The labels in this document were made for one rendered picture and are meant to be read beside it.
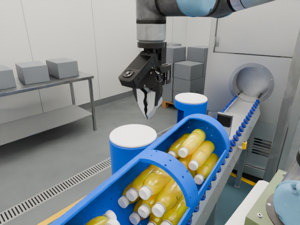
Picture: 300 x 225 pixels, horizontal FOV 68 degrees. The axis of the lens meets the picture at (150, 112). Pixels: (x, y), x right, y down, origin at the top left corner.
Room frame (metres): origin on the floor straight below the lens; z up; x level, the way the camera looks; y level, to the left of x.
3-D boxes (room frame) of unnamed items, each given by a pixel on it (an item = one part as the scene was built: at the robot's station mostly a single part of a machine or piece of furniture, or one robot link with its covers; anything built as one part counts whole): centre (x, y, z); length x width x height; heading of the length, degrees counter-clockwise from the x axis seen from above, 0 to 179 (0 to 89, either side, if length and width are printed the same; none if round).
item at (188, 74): (4.54, -0.56, 0.59); 1.20 x 0.80 x 1.19; 46
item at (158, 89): (0.57, -0.01, 1.49); 0.05 x 0.02 x 0.09; 57
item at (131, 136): (1.16, 0.10, 1.03); 0.28 x 0.28 x 0.01
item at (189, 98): (1.84, -0.36, 1.03); 0.28 x 0.28 x 0.01
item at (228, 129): (1.36, -0.50, 1.00); 0.10 x 0.04 x 0.15; 57
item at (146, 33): (0.60, 0.00, 1.63); 0.08 x 0.08 x 0.05
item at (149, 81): (0.60, -0.01, 1.55); 0.09 x 0.08 x 0.12; 147
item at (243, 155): (1.90, -0.94, 0.31); 0.06 x 0.06 x 0.63; 57
